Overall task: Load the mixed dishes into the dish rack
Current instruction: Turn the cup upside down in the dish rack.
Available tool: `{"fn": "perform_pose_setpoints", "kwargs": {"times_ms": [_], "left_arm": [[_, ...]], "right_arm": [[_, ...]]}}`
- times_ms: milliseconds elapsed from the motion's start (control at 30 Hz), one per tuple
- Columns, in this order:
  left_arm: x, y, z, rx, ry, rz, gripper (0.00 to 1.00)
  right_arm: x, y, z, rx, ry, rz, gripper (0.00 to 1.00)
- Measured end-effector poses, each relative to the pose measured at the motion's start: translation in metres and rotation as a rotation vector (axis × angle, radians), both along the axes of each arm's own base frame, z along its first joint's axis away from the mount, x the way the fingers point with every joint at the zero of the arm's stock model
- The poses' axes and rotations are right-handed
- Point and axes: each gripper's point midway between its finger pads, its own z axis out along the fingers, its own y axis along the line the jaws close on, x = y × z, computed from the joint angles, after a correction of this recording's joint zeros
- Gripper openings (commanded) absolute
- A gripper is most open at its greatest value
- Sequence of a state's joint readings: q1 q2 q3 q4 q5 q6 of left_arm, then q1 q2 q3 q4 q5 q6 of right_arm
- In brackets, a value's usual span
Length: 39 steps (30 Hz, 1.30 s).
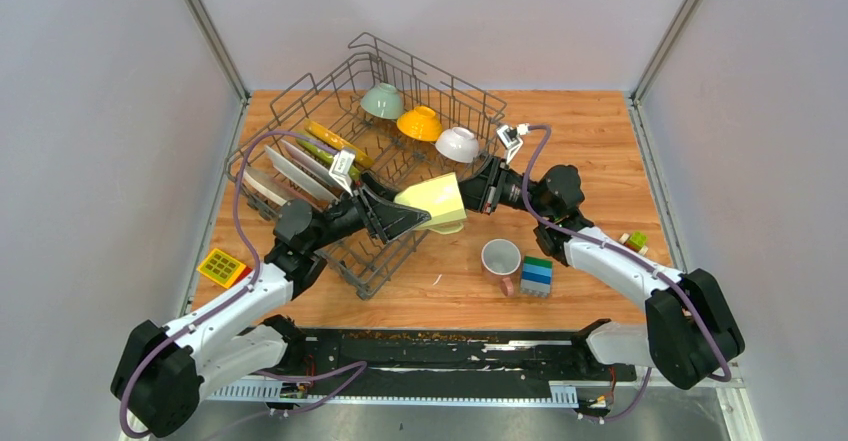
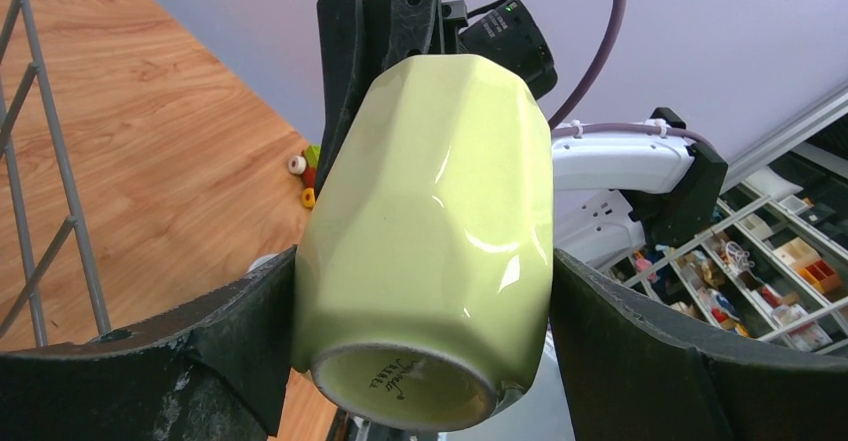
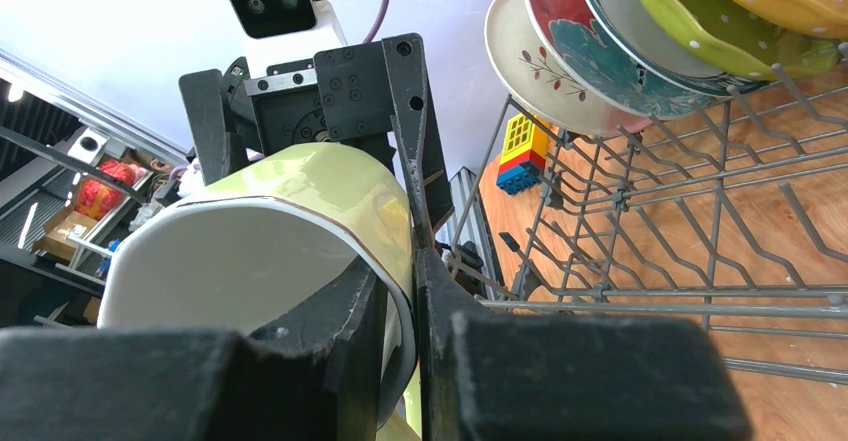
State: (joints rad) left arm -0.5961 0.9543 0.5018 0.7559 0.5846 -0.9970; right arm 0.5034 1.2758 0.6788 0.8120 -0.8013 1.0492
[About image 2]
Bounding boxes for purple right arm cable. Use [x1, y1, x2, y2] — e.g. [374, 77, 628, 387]
[548, 0, 720, 154]

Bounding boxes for grey wire dish rack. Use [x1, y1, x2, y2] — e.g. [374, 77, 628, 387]
[1, 0, 111, 354]

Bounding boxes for cluttered storage shelf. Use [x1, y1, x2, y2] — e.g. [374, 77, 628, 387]
[605, 142, 847, 356]

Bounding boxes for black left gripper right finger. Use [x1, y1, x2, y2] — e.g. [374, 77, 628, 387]
[550, 250, 847, 440]

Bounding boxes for yellow mug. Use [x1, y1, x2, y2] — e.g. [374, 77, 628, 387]
[291, 54, 554, 431]

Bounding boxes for small red yellow green toy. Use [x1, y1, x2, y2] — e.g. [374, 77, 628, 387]
[287, 145, 321, 209]

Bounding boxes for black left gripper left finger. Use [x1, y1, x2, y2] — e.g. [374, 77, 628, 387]
[1, 250, 295, 440]

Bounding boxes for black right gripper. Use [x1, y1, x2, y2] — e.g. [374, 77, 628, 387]
[315, 0, 558, 194]

